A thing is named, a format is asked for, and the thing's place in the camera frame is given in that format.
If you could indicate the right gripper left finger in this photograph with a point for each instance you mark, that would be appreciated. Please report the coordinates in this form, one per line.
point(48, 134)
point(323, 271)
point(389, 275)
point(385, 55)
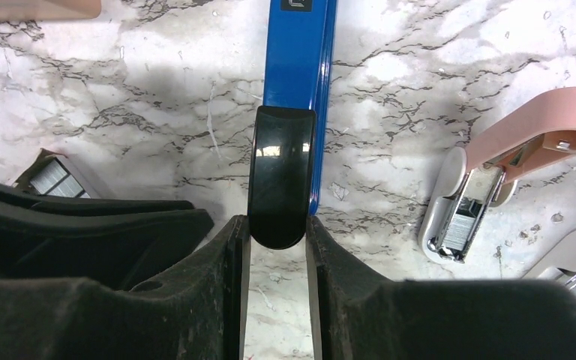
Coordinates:
point(196, 309)

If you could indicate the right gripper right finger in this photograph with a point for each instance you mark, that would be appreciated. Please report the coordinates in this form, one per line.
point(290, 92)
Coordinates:
point(357, 313)

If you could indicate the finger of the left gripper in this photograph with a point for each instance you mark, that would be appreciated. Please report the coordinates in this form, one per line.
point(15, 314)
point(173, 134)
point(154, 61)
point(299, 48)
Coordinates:
point(118, 243)

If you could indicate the staple tray with staples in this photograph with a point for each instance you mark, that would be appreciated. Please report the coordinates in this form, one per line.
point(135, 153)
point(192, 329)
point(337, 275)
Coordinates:
point(55, 174)

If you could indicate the pink eraser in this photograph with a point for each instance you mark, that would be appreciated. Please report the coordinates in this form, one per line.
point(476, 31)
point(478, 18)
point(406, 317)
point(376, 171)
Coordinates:
point(484, 173)

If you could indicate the orange desk organizer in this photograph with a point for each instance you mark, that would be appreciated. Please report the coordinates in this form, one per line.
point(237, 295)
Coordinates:
point(19, 10)

